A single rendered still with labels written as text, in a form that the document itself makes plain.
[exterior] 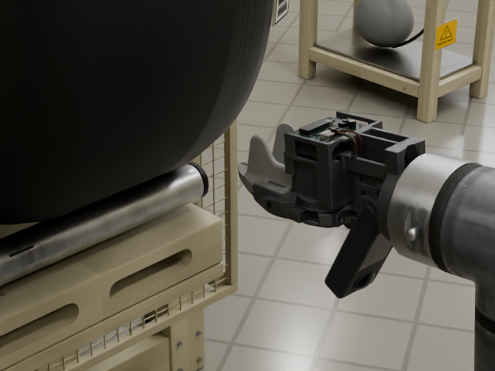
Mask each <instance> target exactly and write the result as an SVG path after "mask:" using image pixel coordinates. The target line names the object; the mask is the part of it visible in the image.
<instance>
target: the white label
mask: <svg viewBox="0 0 495 371"><path fill-rule="evenodd" d="M288 9H289V0H274V3H273V22H272V27H274V26H275V25H276V24H277V23H278V22H279V21H280V20H281V19H282V18H284V17H285V16H286V15H287V14H288Z"/></svg>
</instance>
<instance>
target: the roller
mask: <svg viewBox="0 0 495 371"><path fill-rule="evenodd" d="M207 193H208V177H207V175H206V173H205V171H204V170H203V168H202V167H201V166H199V165H198V164H197V163H195V162H189V163H187V164H186V165H184V166H181V167H180V168H178V169H175V170H172V171H170V172H167V173H166V174H162V175H160V176H158V177H155V178H153V179H151V180H148V181H146V182H143V183H140V184H138V185H135V186H133V187H131V188H128V189H126V190H123V191H120V192H119V193H117V194H114V195H111V196H109V197H106V198H104V199H101V200H100V201H97V202H94V203H92V204H90V205H86V206H85V207H82V208H80V209H77V210H75V211H72V212H70V213H67V214H65V215H63V216H60V217H57V218H56V219H53V220H49V221H45V222H40V223H37V224H36V225H33V226H30V227H27V228H25V229H23V230H20V231H18V232H16V233H13V234H10V235H8V236H5V237H3V238H0V286H2V285H4V284H6V283H9V282H11V281H13V280H16V279H18V278H21V277H23V276H25V275H28V274H29V273H31V272H34V271H36V270H38V269H41V268H43V267H45V266H48V265H50V264H53V263H54V262H56V261H59V260H61V259H64V258H66V257H68V256H70V255H73V254H75V253H77V252H79V251H82V250H84V249H86V248H89V247H91V246H94V245H95V244H98V243H100V242H102V241H105V240H107V239H109V238H112V237H114V236H117V235H119V234H120V233H123V232H125V231H127V230H130V229H132V228H134V227H137V226H139V225H142V224H144V223H145V222H148V221H150V220H152V219H155V218H157V217H159V216H162V215H164V214H166V213H169V212H171V211H173V210H175V209H178V208H180V207H182V206H184V205H187V204H189V203H191V202H194V201H196V200H198V199H200V198H202V197H204V196H205V195H206V194H207Z"/></svg>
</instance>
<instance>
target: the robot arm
mask: <svg viewBox="0 0 495 371"><path fill-rule="evenodd" d="M348 118H349V119H352V120H348ZM354 119H355V120H354ZM356 120H358V121H364V122H367V123H368V125H365V124H359V123H356ZM237 166H238V173H239V178H240V180H241V181H242V183H243V184H244V186H245V188H246V189H247V190H248V191H249V192H250V193H251V194H252V195H253V198H254V199H255V201H256V202H257V203H258V204H260V206H262V207H263V209H265V210H266V211H267V212H268V213H271V214H272V215H274V216H278V217H281V218H284V219H291V220H293V221H295V222H297V223H301V222H303V223H304V224H307V225H311V226H316V227H324V228H331V227H339V226H341V225H344V226H346V227H347V228H348V229H350V231H349V233H348V235H347V237H346V239H345V241H344V242H343V245H342V246H341V248H340V251H339V252H338V254H337V257H336V258H335V260H334V263H333V264H332V266H331V269H330V270H329V273H328V274H327V276H326V278H325V284H326V285H327V286H328V288H329V289H330V290H331V291H332V292H333V293H334V295H335V296H336V297H337V298H339V299H342V298H344V297H346V296H348V295H350V294H352V293H354V292H356V291H359V290H361V289H364V288H366V287H367V286H369V285H370V284H371V283H372V282H373V281H374V280H375V278H376V276H377V274H378V273H379V270H380V269H381V268H382V265H383V263H384V262H385V260H386V258H387V257H388V255H389V253H390V251H391V250H392V248H393V247H394V248H395V249H396V251H397V253H398V254H399V255H402V256H404V257H405V258H408V259H410V260H413V261H417V262H419V263H422V264H426V265H428V266H432V267H434V268H437V269H440V270H442V271H444V272H447V273H449V274H452V275H456V276H458V277H461V278H464V279H466V280H470V281H473V282H474V284H475V298H474V299H475V317H474V371H495V168H493V167H490V166H484V165H482V164H479V163H475V162H473V161H470V160H464V159H461V158H456V157H452V156H449V155H444V154H441V153H437V152H428V153H426V150H425V140H424V139H421V138H416V137H412V136H408V135H403V134H400V133H397V132H391V131H387V130H383V123H382V121H380V120H377V119H371V118H368V117H364V116H358V115H355V114H352V113H346V112H342V111H336V118H335V117H331V116H329V117H327V118H325V119H322V120H321V119H320V120H317V121H314V122H312V123H311V124H308V125H305V126H303V127H300V128H299V130H295V129H294V127H293V126H291V125H289V124H280V125H279V126H278V128H277V130H276V134H275V142H274V146H273V153H272V152H271V150H270V148H269V145H268V143H267V141H266V140H265V138H264V137H262V136H260V135H254V136H253V137H252V138H251V140H250V149H249V157H248V161H244V162H242V163H239V164H237Z"/></svg>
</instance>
